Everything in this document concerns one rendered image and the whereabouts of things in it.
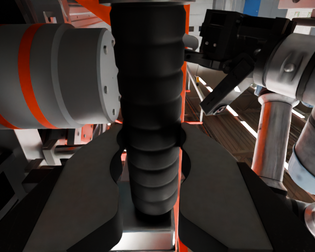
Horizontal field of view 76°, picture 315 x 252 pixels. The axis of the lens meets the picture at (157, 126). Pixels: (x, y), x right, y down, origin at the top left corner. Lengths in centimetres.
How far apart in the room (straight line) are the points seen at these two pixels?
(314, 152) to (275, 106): 41
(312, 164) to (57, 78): 33
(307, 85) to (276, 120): 43
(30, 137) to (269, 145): 60
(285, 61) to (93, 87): 22
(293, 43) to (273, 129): 43
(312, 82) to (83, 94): 25
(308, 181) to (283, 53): 17
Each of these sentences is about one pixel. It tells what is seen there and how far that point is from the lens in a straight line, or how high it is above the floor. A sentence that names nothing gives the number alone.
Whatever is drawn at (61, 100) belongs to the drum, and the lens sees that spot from 26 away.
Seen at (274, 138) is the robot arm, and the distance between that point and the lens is 69.
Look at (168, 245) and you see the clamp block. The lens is 17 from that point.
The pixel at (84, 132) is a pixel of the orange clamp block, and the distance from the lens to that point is 60.
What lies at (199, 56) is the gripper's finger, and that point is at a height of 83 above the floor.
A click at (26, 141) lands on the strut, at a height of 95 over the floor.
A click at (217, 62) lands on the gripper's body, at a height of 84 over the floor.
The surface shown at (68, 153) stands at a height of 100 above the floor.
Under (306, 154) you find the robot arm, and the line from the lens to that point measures 33.
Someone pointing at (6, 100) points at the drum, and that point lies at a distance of 28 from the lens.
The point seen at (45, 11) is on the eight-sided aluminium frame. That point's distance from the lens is 57.
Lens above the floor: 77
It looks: 30 degrees up
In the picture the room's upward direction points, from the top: 179 degrees clockwise
